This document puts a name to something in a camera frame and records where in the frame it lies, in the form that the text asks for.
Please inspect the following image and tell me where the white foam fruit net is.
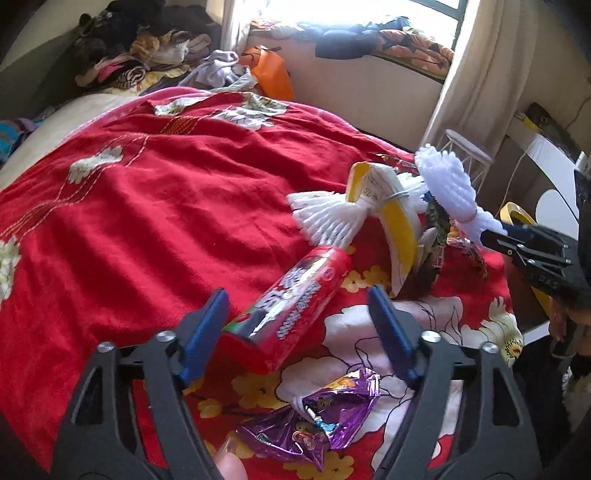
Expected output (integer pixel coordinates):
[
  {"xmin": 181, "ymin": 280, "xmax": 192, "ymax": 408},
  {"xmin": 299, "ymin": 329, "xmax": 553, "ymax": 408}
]
[
  {"xmin": 414, "ymin": 144, "xmax": 506, "ymax": 241},
  {"xmin": 286, "ymin": 173, "xmax": 430, "ymax": 250}
]

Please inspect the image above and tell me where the red floral blanket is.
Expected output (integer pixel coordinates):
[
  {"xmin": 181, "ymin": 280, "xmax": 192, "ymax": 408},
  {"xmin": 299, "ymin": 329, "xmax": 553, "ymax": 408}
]
[{"xmin": 0, "ymin": 88, "xmax": 525, "ymax": 480}]

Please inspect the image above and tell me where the white wire stool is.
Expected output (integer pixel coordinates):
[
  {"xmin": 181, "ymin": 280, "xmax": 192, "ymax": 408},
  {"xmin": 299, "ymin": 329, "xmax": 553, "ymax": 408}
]
[{"xmin": 441, "ymin": 129, "xmax": 495, "ymax": 199}]

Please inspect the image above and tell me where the orange bag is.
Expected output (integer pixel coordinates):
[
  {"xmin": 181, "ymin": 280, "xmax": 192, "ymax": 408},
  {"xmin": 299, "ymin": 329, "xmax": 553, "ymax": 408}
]
[{"xmin": 240, "ymin": 45, "xmax": 296, "ymax": 100}]

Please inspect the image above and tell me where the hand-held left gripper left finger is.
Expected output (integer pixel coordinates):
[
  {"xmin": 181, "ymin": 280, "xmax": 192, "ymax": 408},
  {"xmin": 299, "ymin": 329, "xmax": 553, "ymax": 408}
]
[{"xmin": 51, "ymin": 288, "xmax": 232, "ymax": 480}]

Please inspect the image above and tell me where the red snack wrapper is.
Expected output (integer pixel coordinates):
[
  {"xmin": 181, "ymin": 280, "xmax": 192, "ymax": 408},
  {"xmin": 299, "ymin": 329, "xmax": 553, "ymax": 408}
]
[{"xmin": 445, "ymin": 222, "xmax": 490, "ymax": 280}]

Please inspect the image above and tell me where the cream bed sheet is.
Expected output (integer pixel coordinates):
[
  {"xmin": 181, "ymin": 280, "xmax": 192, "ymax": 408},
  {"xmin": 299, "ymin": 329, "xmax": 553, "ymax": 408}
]
[{"xmin": 0, "ymin": 92, "xmax": 139, "ymax": 181}]

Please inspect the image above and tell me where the blue patterned cloth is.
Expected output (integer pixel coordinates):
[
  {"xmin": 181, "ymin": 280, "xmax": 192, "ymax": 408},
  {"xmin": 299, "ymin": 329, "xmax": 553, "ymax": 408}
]
[{"xmin": 0, "ymin": 117, "xmax": 38, "ymax": 162}]

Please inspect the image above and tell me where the red snack canister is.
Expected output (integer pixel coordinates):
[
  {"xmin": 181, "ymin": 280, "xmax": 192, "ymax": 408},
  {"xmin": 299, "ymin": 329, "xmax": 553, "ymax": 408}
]
[{"xmin": 221, "ymin": 244, "xmax": 354, "ymax": 374}]

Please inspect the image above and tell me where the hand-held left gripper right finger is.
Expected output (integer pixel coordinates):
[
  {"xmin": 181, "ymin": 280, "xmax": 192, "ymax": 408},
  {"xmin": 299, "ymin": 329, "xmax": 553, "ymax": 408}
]
[{"xmin": 367, "ymin": 285, "xmax": 543, "ymax": 480}]

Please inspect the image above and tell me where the purple foil snack wrapper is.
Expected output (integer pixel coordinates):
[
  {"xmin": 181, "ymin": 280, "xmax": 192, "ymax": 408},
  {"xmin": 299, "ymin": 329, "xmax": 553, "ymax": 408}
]
[{"xmin": 235, "ymin": 368, "xmax": 382, "ymax": 472}]

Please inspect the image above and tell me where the orange printed blanket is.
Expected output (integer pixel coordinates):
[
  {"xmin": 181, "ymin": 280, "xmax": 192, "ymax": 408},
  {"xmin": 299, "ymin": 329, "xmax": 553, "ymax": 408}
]
[{"xmin": 374, "ymin": 28, "xmax": 455, "ymax": 79}]

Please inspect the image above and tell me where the yellow bin with black liner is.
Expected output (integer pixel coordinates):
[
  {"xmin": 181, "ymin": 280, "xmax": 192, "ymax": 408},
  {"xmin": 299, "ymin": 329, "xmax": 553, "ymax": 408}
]
[{"xmin": 499, "ymin": 202, "xmax": 555, "ymax": 319}]

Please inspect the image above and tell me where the dark bag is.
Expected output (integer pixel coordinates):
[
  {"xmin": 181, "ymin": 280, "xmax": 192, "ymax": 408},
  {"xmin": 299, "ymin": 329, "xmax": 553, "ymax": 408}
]
[{"xmin": 526, "ymin": 102, "xmax": 578, "ymax": 148}]

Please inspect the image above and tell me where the dark snack wrapper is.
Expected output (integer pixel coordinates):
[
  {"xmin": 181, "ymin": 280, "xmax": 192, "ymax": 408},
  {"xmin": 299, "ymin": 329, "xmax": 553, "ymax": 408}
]
[{"xmin": 397, "ymin": 194, "xmax": 451, "ymax": 296}]

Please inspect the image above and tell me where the grey headboard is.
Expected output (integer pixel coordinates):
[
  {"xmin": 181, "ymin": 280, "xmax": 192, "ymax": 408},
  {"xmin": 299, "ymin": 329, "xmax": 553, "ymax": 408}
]
[{"xmin": 0, "ymin": 32, "xmax": 107, "ymax": 121}]

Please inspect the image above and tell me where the lilac garment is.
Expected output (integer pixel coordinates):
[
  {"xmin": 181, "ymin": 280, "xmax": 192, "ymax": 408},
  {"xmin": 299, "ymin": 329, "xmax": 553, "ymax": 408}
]
[{"xmin": 178, "ymin": 50, "xmax": 259, "ymax": 93}]

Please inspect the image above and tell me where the white chair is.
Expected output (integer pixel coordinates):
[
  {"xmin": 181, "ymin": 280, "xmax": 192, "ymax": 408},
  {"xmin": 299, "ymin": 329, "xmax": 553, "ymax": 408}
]
[{"xmin": 538, "ymin": 187, "xmax": 578, "ymax": 227}]

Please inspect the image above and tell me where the pile of clothes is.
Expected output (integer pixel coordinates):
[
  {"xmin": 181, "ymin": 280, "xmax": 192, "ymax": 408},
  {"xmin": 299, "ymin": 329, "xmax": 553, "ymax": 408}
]
[{"xmin": 74, "ymin": 0, "xmax": 222, "ymax": 93}]

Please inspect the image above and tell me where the short cream curtain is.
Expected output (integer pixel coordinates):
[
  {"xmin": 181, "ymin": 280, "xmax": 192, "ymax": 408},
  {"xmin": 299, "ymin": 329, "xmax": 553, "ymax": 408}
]
[{"xmin": 222, "ymin": 0, "xmax": 252, "ymax": 54}]

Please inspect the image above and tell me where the long cream curtain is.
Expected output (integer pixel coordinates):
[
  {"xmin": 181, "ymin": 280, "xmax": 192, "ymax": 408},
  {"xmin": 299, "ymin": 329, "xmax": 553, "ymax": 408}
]
[{"xmin": 418, "ymin": 0, "xmax": 539, "ymax": 153}]

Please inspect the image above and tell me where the white desk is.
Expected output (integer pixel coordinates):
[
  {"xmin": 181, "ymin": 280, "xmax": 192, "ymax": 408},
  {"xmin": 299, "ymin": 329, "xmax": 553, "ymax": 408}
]
[{"xmin": 508, "ymin": 117, "xmax": 591, "ymax": 222}]

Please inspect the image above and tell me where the yellow white wrapped packet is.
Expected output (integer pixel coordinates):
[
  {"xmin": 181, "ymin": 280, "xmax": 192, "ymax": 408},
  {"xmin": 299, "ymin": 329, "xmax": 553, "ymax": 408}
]
[{"xmin": 346, "ymin": 161, "xmax": 423, "ymax": 296}]

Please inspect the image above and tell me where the person's left hand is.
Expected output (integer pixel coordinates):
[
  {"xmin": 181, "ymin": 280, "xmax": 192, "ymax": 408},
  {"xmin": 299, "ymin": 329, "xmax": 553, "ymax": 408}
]
[{"xmin": 215, "ymin": 450, "xmax": 247, "ymax": 480}]

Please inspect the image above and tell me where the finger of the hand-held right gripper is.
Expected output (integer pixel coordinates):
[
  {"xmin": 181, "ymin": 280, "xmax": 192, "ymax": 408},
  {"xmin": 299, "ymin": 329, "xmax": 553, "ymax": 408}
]
[
  {"xmin": 479, "ymin": 229, "xmax": 572, "ymax": 283},
  {"xmin": 503, "ymin": 222, "xmax": 574, "ymax": 253}
]

